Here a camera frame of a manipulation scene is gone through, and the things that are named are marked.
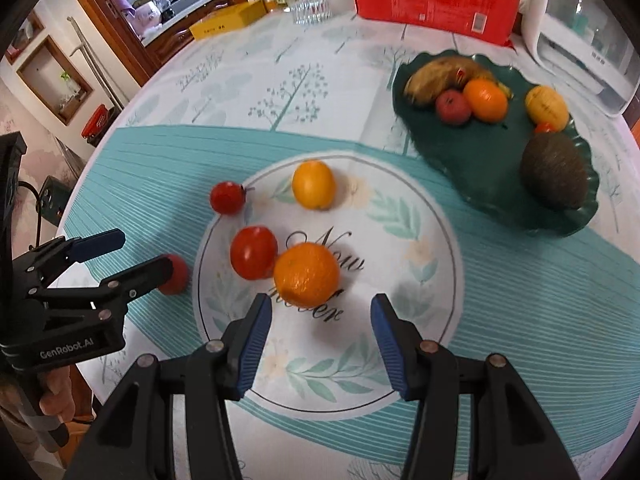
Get person's left hand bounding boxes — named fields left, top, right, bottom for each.
left=0, top=362, right=77, bottom=466

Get red container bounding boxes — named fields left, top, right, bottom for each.
left=81, top=105, right=108, bottom=141

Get wooden kitchen cabinet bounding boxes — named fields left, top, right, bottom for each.
left=65, top=0, right=241, bottom=88

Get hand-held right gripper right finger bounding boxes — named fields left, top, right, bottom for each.
left=370, top=293, right=563, bottom=480

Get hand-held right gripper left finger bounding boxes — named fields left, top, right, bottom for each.
left=62, top=292, right=273, bottom=480

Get yellow box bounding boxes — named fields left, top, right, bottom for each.
left=189, top=0, right=268, bottom=41

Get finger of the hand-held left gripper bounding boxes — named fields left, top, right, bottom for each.
left=15, top=228, right=126, bottom=291
left=37, top=255, right=174, bottom=318

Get large yellow fruit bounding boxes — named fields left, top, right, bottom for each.
left=525, top=85, right=570, bottom=128

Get small yellow citrus fruit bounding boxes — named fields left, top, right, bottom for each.
left=292, top=160, right=337, bottom=211

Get dark red round fruit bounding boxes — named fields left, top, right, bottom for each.
left=159, top=254, right=190, bottom=296
left=435, top=89, right=472, bottom=126

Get metal rod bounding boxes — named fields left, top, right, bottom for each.
left=67, top=15, right=123, bottom=108

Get white countertop appliance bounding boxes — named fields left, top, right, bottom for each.
left=520, top=0, right=640, bottom=118

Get orange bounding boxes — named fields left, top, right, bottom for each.
left=462, top=78, right=509, bottom=122
left=273, top=242, right=341, bottom=308

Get teal striped table runner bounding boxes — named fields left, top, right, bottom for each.
left=55, top=125, right=640, bottom=466

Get brown spotted banana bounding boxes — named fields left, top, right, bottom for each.
left=404, top=56, right=513, bottom=107

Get cherry tomato with stem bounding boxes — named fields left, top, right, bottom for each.
left=209, top=181, right=248, bottom=216

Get clear drinking glass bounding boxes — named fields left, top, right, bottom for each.
left=290, top=0, right=333, bottom=26

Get wooden wall niche frame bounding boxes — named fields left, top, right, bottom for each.
left=17, top=35, right=93, bottom=126

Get white round floral placemat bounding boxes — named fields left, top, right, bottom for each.
left=192, top=152, right=463, bottom=415

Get red tomato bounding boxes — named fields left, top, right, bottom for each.
left=230, top=226, right=279, bottom=281

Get dark green scalloped plate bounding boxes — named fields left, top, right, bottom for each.
left=390, top=50, right=600, bottom=237

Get dark avocado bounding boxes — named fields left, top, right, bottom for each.
left=520, top=131, right=589, bottom=211

